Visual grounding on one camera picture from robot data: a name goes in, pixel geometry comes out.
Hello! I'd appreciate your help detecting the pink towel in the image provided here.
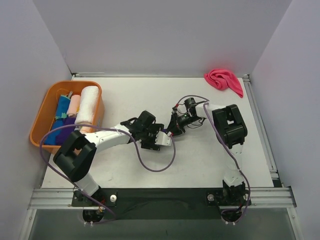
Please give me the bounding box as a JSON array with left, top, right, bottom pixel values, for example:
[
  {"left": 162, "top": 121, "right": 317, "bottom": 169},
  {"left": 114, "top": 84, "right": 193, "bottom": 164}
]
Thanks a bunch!
[{"left": 204, "top": 68, "right": 244, "bottom": 98}]

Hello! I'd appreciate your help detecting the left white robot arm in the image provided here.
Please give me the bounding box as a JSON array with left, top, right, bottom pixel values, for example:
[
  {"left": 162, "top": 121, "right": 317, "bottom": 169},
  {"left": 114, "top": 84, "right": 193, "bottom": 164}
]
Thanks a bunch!
[{"left": 53, "top": 110, "right": 172, "bottom": 206}]

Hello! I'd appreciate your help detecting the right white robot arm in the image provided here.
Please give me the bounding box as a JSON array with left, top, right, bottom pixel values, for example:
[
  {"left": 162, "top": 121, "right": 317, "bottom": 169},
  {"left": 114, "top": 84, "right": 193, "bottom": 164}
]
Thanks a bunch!
[{"left": 165, "top": 95, "right": 249, "bottom": 207}]

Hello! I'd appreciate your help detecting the patterned orange white towel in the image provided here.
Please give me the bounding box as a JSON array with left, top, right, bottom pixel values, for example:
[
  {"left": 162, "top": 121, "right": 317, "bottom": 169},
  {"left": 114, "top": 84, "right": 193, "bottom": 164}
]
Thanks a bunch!
[{"left": 79, "top": 122, "right": 94, "bottom": 134}]

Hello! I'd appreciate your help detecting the white rolled towel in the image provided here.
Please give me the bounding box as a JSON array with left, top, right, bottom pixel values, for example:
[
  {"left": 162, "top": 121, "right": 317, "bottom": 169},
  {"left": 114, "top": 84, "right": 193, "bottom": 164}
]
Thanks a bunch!
[{"left": 75, "top": 85, "right": 99, "bottom": 124}]

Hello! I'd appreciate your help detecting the peach rolled towel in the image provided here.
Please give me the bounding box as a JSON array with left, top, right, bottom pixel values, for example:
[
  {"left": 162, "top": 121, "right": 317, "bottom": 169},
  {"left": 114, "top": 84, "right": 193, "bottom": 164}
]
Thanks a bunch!
[{"left": 66, "top": 94, "right": 81, "bottom": 117}]

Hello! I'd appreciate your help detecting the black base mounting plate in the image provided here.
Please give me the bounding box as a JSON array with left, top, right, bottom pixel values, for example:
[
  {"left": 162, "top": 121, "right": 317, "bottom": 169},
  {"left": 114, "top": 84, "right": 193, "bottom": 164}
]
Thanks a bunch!
[{"left": 71, "top": 187, "right": 251, "bottom": 223}]

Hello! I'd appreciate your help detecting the dark purple rolled towel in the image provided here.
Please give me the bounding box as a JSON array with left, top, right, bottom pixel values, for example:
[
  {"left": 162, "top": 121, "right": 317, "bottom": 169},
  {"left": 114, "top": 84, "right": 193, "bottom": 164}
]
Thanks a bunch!
[{"left": 55, "top": 117, "right": 76, "bottom": 146}]

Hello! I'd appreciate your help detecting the blue rolled towel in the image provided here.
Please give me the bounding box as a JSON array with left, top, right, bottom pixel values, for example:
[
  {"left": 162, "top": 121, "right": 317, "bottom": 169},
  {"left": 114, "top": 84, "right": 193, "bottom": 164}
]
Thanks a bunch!
[{"left": 44, "top": 95, "right": 71, "bottom": 146}]

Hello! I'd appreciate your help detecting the orange plastic basket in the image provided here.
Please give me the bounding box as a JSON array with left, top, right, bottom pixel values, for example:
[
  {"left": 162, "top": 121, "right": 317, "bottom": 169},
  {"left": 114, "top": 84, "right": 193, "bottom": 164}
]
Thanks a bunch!
[{"left": 29, "top": 80, "right": 105, "bottom": 147}]

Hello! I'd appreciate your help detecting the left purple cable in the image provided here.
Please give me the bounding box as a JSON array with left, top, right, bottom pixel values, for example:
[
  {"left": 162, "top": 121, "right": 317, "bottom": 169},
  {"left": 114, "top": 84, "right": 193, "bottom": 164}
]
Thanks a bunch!
[{"left": 39, "top": 126, "right": 177, "bottom": 224}]

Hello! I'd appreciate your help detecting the purple cable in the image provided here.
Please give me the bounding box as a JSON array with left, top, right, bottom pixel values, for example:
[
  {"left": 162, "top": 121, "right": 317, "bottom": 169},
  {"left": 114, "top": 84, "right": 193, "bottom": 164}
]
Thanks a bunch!
[
  {"left": 172, "top": 94, "right": 251, "bottom": 224},
  {"left": 39, "top": 126, "right": 177, "bottom": 224}
]

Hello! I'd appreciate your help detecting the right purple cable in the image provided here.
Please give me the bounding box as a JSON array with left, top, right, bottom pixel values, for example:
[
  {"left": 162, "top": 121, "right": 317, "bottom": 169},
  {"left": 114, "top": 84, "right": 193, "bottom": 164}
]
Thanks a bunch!
[{"left": 172, "top": 94, "right": 251, "bottom": 224}]

